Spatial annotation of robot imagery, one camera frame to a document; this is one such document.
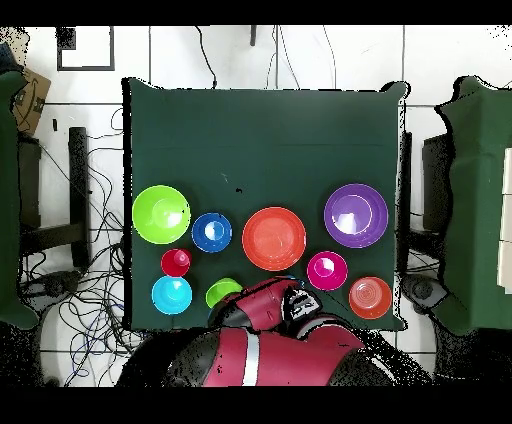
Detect small green bowl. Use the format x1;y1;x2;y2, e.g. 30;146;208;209
204;277;244;310

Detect wide orange bowl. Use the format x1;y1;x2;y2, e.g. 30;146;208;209
241;206;308;272

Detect dark blue bowl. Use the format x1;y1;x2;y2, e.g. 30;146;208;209
191;212;234;254

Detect dark green tablecloth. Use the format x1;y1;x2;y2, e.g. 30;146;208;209
121;76;409;333

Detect magenta bowl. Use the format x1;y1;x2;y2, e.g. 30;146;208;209
306;250;349;292

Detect large green bowl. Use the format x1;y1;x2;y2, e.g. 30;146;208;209
131;184;192;245

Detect red cup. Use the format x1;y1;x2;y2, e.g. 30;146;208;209
160;248;193;278

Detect purple bowl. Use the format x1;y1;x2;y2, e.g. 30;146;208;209
323;182;390;250

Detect light blue bowl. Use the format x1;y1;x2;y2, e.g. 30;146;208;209
150;275;194;316

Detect deep orange bowl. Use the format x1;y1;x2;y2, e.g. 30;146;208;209
348;276;394;321

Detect black metal stand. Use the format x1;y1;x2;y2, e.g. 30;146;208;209
397;131;455;261
17;126;91;268

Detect grey machine base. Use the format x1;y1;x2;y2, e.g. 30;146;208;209
401;273;449;315
19;270;83;309

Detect green cloth side table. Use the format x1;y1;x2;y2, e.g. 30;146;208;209
433;75;512;336
0;70;40;329

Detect cardboard box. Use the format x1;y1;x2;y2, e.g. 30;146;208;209
11;67;52;137

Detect black cable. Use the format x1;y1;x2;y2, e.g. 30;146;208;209
194;26;218;89

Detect tangle of black cables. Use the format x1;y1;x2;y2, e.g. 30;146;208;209
17;107;137;387

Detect black square frame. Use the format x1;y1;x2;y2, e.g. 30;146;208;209
56;26;116;72

